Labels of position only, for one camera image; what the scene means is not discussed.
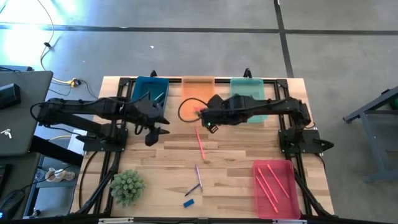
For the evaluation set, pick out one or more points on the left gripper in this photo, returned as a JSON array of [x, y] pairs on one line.
[[149, 113]]

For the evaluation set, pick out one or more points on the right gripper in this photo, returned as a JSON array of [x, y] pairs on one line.
[[217, 112]]

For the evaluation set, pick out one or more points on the purple translucent pen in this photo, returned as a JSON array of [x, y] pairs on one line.
[[199, 178]]

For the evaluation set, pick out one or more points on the dark blue crayon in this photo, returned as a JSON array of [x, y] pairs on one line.
[[192, 189]]

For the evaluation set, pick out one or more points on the blue eraser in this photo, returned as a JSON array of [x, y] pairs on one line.
[[188, 203]]

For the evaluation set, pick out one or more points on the pink pencil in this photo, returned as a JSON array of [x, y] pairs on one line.
[[267, 185], [266, 194], [278, 181], [200, 143]]

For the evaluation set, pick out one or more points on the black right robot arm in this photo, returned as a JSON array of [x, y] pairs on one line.
[[280, 105]]

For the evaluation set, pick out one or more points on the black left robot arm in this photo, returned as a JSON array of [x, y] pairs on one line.
[[87, 107]]

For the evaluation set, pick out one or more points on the orange plastic bin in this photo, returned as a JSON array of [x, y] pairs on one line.
[[197, 90]]

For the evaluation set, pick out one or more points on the teal plastic bin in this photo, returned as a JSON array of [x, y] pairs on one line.
[[247, 88]]

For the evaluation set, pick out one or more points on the blue plastic bin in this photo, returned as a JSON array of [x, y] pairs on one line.
[[146, 88]]

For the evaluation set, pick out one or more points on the black table clamp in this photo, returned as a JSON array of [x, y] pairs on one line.
[[247, 73], [153, 74]]

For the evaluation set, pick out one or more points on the small green artificial plant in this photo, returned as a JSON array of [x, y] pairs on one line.
[[127, 186]]

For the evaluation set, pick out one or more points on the yellow power plug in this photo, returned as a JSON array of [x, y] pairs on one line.
[[73, 82]]

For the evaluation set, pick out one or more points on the pink plastic bin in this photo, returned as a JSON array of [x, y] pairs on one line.
[[292, 174]]

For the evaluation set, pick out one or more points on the white rounded object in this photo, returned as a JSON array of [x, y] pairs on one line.
[[59, 175]]

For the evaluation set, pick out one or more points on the grey laptop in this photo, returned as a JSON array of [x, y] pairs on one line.
[[21, 124]]

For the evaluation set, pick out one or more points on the black side desk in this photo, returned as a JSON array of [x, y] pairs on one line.
[[18, 174]]

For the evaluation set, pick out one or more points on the black box device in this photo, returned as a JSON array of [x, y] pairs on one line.
[[9, 95]]

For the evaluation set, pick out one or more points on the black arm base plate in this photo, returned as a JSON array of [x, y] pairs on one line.
[[118, 143], [311, 146]]

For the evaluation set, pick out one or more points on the grey metal table frame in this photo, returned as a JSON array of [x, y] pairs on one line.
[[370, 143]]

